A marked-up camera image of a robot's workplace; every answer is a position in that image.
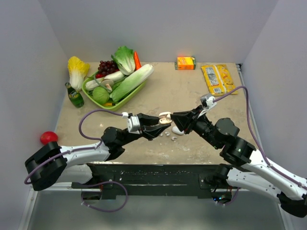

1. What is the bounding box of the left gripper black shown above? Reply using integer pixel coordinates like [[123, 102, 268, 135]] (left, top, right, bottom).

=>
[[119, 113, 171, 147]]

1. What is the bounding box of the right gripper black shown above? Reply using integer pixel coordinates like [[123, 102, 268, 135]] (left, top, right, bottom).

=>
[[169, 104, 221, 149]]

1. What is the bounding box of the beige earbud charging case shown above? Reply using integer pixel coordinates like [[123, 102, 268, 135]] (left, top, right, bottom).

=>
[[158, 112, 172, 125]]

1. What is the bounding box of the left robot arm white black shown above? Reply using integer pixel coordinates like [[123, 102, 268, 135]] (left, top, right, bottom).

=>
[[24, 112, 172, 191]]

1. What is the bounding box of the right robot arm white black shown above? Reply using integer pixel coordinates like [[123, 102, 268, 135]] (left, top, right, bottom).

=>
[[170, 106, 307, 218]]

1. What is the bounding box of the white charging case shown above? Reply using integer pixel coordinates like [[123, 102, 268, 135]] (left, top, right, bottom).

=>
[[172, 126, 184, 136]]

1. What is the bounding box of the green plastic basket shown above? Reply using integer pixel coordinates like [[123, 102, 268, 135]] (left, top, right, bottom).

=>
[[82, 72, 147, 112]]

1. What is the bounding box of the long green napa cabbage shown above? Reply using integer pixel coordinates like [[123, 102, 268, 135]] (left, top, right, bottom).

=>
[[110, 64, 154, 102]]

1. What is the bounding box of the yellow snack packet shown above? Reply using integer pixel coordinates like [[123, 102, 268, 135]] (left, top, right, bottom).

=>
[[201, 64, 236, 96]]

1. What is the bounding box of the beige mushroom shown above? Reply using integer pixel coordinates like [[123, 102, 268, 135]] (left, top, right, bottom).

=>
[[101, 79, 114, 92]]

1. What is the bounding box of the orange juice box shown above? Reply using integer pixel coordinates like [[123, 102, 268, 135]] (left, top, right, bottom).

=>
[[175, 57, 196, 70]]

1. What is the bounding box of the round green cabbage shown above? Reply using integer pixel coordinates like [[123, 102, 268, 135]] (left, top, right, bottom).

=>
[[92, 87, 109, 105]]

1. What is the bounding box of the orange carrot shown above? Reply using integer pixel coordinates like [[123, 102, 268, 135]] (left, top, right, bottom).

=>
[[134, 51, 142, 70]]

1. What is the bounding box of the white radish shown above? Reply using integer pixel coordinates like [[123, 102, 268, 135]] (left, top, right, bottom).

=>
[[85, 71, 125, 92]]

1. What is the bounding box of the red chili pepper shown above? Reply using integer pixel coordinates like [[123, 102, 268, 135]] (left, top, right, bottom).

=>
[[95, 73, 105, 79]]

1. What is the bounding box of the green lettuce head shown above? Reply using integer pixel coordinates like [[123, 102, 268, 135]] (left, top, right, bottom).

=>
[[111, 46, 135, 76]]

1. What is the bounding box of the purple grapes bunch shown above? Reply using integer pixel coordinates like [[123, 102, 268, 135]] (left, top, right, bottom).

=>
[[97, 60, 119, 76]]

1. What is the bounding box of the green glass bottle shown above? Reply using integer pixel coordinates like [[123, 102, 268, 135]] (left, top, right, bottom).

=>
[[65, 82, 84, 108]]

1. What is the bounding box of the yellow napa cabbage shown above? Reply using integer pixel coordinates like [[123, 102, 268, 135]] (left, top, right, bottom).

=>
[[68, 56, 90, 91]]

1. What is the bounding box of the red tomato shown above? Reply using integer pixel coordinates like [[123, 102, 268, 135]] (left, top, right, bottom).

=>
[[40, 131, 59, 145]]

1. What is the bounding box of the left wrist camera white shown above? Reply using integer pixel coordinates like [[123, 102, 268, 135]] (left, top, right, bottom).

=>
[[122, 112, 141, 134]]

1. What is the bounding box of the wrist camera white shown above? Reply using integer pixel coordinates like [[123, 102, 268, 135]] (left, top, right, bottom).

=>
[[200, 93, 217, 111], [122, 112, 141, 134]]

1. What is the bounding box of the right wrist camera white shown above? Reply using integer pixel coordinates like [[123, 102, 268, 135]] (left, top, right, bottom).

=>
[[200, 93, 217, 111]]

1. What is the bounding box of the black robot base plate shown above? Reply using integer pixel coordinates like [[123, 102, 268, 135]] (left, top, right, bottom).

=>
[[72, 164, 236, 204]]

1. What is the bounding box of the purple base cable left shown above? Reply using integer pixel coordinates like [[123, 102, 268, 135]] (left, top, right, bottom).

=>
[[80, 181, 130, 213]]

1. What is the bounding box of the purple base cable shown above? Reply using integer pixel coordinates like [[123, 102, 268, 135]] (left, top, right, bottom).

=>
[[214, 187, 241, 207], [80, 181, 130, 213]]

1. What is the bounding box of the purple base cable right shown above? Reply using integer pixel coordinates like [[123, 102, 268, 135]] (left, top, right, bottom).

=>
[[214, 187, 241, 207]]

